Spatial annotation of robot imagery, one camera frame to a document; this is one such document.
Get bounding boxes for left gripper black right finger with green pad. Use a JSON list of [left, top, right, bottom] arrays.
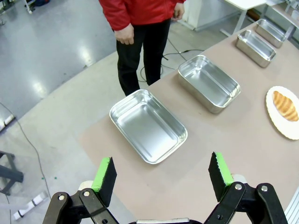
[[204, 152, 288, 224]]

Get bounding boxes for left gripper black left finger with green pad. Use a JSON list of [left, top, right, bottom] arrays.
[[42, 156, 118, 224]]

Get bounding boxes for person's right forearm red sleeve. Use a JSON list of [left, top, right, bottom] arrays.
[[99, 0, 134, 32]]

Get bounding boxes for steel rectangular container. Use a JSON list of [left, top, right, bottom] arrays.
[[178, 55, 242, 115], [109, 89, 188, 165], [235, 29, 277, 69], [254, 18, 287, 49]]

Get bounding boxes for golden croissant bread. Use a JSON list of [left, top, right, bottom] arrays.
[[272, 90, 299, 122]]

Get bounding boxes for person's right hand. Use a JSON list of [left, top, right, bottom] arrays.
[[114, 23, 135, 45]]

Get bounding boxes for person's left hand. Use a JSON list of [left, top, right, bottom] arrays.
[[172, 2, 185, 22]]

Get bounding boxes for white rolled tube black bands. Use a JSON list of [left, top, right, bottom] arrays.
[[13, 190, 50, 220]]

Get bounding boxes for white scalloped plate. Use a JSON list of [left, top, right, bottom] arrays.
[[265, 85, 299, 140]]

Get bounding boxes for person in red jacket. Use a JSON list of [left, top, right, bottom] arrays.
[[98, 0, 187, 97]]

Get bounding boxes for white cabinet box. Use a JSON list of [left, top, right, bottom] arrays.
[[185, 0, 242, 32]]

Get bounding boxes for white table with metal legs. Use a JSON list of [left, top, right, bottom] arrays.
[[219, 0, 269, 38]]

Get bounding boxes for aluminium profile rail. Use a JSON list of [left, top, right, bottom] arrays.
[[284, 186, 299, 224]]

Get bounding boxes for thin grey floor cable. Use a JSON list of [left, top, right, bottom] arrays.
[[0, 102, 52, 200]]

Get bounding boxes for dark metal stand frame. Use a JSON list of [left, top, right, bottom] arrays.
[[0, 150, 24, 196]]

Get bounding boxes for black floor cable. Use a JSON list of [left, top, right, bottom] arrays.
[[137, 37, 205, 84]]

